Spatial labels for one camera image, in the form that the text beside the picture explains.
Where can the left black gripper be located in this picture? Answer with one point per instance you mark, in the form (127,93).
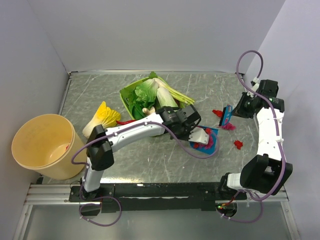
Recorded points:
(190,127)

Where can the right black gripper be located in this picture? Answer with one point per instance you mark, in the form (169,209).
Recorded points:
(239,110)

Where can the blue hand brush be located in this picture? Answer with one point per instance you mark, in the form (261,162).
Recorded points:
(226,115)

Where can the blue dustpan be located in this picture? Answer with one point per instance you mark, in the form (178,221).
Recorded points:
(203,150)

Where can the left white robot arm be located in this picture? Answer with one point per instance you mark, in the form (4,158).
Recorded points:
(180,123)

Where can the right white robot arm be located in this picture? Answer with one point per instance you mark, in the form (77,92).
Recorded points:
(267,172)

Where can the pink paper scrap upper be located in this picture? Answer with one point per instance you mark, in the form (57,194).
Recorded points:
(229,126)

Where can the pink paper scrap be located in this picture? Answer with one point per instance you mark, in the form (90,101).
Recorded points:
(229,126)
(211,141)

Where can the red paper scrap top right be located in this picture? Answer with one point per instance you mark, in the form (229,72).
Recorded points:
(218,113)

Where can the red paper strip right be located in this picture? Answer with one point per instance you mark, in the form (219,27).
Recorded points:
(202,145)

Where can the green onion stalks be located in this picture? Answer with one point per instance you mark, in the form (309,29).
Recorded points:
(175,94)

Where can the pink paper scrap lower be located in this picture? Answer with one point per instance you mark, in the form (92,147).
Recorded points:
(211,141)

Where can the long green white cabbage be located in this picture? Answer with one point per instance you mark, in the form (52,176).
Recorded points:
(164,99)

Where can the beige mushroom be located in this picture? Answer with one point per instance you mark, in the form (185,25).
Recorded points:
(150,111)

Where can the green plastic basket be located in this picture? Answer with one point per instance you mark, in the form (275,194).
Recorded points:
(146,96)

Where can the green leafy lettuce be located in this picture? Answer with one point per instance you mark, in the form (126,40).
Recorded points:
(140,94)

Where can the red chili pepper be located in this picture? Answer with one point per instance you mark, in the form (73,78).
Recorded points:
(122,123)

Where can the yellow napa cabbage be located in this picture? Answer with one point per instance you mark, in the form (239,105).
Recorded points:
(104,116)

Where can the beige plastic bucket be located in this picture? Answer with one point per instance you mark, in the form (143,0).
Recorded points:
(46,144)

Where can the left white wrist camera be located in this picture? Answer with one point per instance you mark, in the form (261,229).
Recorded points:
(199,135)

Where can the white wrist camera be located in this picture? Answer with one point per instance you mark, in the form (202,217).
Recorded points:
(254,87)
(199,135)

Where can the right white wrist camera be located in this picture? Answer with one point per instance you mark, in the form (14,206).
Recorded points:
(254,87)

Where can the black base frame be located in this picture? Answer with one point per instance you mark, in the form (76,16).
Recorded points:
(156,196)

